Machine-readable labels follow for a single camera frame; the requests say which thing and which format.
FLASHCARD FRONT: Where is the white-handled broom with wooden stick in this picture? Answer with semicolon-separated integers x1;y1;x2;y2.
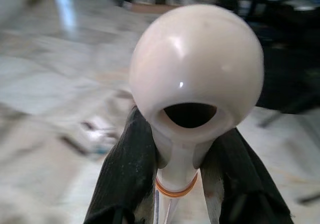
128;3;265;224

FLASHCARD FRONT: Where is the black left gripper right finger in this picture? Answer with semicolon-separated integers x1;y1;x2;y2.
200;127;296;224

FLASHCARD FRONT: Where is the orange rubber band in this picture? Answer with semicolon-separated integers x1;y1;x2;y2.
154;173;200;199

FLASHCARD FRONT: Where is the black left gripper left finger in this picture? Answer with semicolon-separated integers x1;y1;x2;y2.
83;105;161;224

